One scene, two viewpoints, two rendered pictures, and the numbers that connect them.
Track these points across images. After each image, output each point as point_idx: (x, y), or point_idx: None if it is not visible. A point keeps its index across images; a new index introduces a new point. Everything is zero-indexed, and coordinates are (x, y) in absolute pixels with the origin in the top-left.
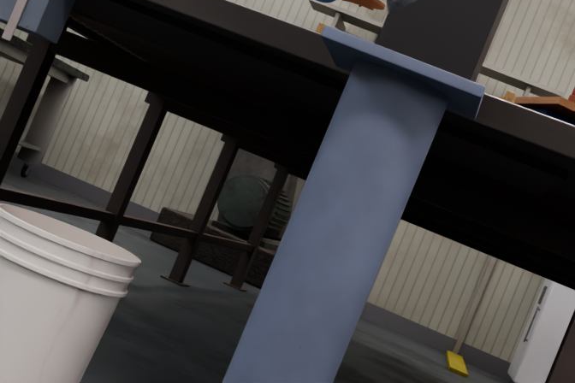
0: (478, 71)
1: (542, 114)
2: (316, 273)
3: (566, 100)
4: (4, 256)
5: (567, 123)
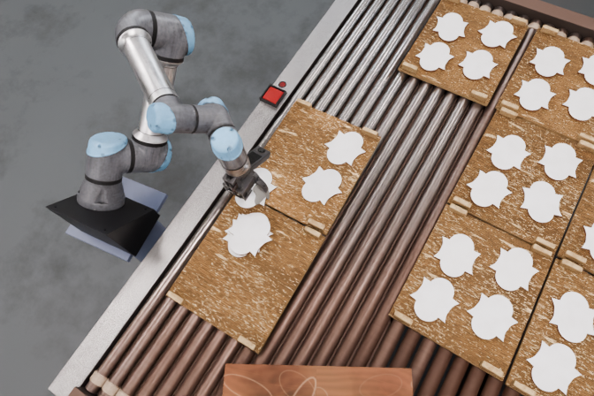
0: (117, 246)
1: (118, 293)
2: None
3: (224, 369)
4: None
5: (108, 307)
